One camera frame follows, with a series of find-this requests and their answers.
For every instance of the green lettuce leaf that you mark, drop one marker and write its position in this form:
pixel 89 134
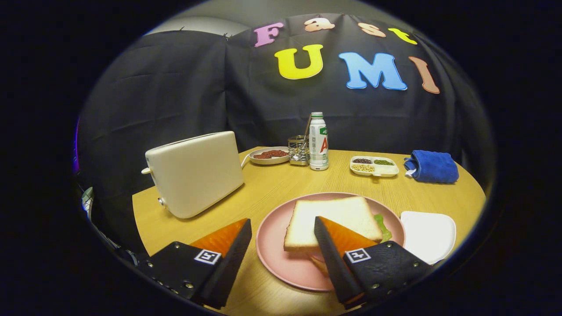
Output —
pixel 384 230

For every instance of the white plate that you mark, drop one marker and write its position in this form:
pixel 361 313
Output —
pixel 428 235

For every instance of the blue towel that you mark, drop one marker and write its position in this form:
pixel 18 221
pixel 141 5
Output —
pixel 434 166

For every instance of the metal mesh utensil holder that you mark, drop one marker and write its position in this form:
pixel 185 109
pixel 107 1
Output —
pixel 298 151

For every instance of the toasted bread slice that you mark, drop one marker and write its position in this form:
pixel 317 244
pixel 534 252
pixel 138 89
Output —
pixel 307 219

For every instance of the white divided bean dish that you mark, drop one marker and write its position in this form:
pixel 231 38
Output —
pixel 388 169

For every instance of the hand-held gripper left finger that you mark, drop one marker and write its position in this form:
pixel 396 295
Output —
pixel 230 267

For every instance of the pink plate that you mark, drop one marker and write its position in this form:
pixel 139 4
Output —
pixel 274 245

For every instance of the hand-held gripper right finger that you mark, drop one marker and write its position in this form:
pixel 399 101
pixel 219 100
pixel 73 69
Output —
pixel 333 263

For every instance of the black backdrop cloth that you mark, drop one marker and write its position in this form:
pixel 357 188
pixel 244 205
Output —
pixel 175 96

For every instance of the white bottle green cap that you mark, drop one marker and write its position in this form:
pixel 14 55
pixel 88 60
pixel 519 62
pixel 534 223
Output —
pixel 318 149

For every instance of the beige plate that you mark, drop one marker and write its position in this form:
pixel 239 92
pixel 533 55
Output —
pixel 268 161

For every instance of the red meat slices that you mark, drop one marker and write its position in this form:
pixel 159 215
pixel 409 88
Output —
pixel 270 154

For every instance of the purple lit monitor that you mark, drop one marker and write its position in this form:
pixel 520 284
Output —
pixel 75 162

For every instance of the white toaster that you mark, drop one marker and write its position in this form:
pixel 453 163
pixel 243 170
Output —
pixel 197 175

